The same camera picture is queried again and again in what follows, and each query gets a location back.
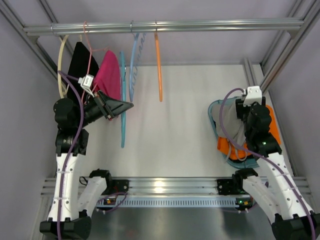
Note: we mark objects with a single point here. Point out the slotted cable duct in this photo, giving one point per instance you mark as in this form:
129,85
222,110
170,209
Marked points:
175,202

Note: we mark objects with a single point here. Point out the aluminium hanging rail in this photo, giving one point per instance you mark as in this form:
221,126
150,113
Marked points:
262,24

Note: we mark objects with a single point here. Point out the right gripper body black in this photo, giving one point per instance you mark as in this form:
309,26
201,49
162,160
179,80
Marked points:
240,107

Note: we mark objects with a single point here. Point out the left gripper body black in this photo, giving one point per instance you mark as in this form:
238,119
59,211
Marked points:
104,105

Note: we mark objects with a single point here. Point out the grey trousers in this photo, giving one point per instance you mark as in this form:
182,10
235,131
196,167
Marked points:
233,126

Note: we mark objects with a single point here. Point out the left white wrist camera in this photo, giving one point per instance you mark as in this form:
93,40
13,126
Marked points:
86,83

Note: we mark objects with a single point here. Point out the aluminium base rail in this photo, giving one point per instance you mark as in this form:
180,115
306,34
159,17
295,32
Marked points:
172,186

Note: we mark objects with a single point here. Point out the pink wire hanger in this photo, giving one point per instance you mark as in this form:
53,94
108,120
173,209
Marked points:
91,51

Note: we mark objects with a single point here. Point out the black garment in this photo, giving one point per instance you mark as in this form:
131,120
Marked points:
78,68

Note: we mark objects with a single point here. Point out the light blue plastic hanger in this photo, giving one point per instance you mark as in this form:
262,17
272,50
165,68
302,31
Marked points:
136,55

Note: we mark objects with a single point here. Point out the magenta garment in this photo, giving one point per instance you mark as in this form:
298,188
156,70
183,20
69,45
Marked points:
108,78

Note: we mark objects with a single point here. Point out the orange garment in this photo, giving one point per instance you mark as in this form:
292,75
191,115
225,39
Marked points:
226,147

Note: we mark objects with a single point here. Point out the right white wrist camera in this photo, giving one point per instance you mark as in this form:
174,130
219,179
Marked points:
252,95

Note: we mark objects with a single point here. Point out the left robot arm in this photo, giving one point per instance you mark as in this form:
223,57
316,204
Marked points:
70,216

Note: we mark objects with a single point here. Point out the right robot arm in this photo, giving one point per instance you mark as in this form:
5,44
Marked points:
290,216

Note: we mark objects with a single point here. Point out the teal plastic hanger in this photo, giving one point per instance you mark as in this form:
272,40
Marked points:
123,97

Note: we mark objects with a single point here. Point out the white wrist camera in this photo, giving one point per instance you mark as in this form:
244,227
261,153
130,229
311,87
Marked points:
86,83
252,95

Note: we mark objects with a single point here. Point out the orange plastic hanger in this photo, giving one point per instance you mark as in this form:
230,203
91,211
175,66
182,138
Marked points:
159,67

